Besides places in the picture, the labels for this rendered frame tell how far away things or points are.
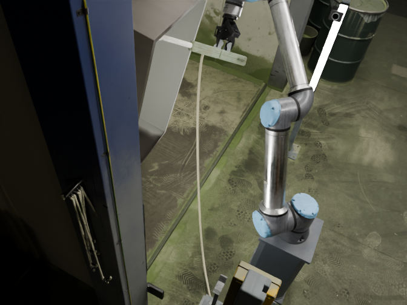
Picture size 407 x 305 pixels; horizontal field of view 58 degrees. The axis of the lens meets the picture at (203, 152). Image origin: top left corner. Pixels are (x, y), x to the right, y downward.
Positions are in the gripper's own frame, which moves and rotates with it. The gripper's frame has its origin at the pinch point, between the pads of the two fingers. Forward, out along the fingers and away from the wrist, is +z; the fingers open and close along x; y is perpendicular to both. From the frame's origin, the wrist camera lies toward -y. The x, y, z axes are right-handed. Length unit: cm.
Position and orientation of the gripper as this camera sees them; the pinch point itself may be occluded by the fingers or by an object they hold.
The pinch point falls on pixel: (221, 56)
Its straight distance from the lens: 191.0
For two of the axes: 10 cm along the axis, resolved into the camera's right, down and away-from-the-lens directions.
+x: -8.7, -1.1, -4.8
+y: -4.1, -3.7, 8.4
